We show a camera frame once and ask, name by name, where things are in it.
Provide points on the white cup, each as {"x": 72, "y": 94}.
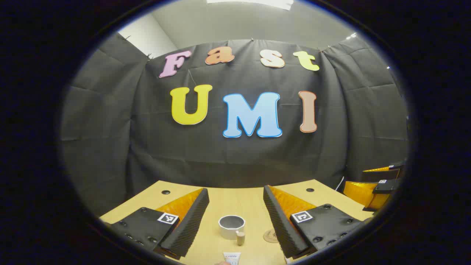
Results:
{"x": 226, "y": 232}

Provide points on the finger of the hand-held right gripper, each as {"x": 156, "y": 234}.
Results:
{"x": 381, "y": 175}
{"x": 384, "y": 186}

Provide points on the white toothpaste tube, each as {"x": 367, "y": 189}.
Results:
{"x": 232, "y": 257}

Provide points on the black backdrop cloth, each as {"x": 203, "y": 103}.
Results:
{"x": 147, "y": 147}

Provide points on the round wooden coaster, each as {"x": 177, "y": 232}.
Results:
{"x": 269, "y": 237}

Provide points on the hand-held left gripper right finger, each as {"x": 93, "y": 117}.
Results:
{"x": 281, "y": 224}

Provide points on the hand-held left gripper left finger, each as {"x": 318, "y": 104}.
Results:
{"x": 186, "y": 224}

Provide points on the wooden desktop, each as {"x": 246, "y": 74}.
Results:
{"x": 235, "y": 200}

